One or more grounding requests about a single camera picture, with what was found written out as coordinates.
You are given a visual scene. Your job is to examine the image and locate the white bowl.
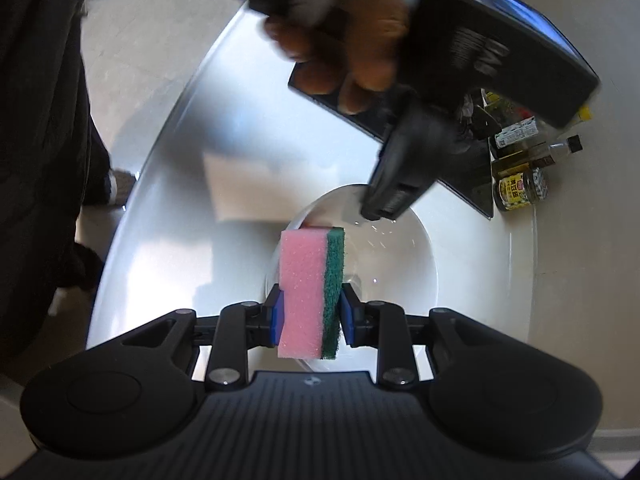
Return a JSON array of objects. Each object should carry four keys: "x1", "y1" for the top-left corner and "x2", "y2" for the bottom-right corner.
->
[{"x1": 272, "y1": 182, "x2": 440, "y2": 377}]

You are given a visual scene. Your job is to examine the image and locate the white label dark bottle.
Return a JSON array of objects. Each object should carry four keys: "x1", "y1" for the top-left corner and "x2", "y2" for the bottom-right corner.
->
[{"x1": 495, "y1": 117, "x2": 540, "y2": 159}]

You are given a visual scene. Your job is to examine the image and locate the person's left hand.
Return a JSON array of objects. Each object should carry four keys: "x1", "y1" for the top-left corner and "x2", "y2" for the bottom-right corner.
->
[{"x1": 265, "y1": 0, "x2": 432, "y2": 115}]

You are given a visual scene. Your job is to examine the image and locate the black cap sauce bottle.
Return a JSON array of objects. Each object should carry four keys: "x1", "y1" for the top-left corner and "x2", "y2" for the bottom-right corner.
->
[{"x1": 492, "y1": 134, "x2": 585, "y2": 177}]

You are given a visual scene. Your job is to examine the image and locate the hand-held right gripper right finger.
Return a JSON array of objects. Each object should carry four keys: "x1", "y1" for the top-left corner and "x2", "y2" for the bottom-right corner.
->
[{"x1": 339, "y1": 282, "x2": 502, "y2": 391}]

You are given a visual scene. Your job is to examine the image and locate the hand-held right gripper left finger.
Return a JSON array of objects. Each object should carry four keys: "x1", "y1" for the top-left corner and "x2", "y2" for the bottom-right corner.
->
[{"x1": 122, "y1": 284, "x2": 286, "y2": 392}]

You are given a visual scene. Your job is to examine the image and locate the pink and green sponge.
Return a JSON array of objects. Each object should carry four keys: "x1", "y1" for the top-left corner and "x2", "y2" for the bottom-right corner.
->
[{"x1": 276, "y1": 227, "x2": 347, "y2": 361}]

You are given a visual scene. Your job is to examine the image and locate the person's dark trousers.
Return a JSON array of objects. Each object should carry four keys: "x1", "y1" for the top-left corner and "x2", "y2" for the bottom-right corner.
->
[{"x1": 0, "y1": 0, "x2": 112, "y2": 371}]

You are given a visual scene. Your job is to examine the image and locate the yellow label jar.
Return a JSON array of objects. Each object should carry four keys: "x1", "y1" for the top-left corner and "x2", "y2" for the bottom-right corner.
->
[{"x1": 492, "y1": 167, "x2": 549, "y2": 212}]

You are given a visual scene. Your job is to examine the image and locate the green and yellow bottle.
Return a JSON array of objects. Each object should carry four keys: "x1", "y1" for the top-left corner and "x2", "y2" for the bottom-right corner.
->
[{"x1": 482, "y1": 89, "x2": 522, "y2": 122}]

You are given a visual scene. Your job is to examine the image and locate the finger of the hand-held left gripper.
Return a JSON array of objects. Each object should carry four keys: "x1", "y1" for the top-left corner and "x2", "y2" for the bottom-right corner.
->
[{"x1": 360, "y1": 102, "x2": 468, "y2": 222}]

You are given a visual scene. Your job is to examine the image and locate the grey shoe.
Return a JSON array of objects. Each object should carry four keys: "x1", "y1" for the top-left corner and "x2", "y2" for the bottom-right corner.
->
[{"x1": 106, "y1": 169, "x2": 137, "y2": 207}]

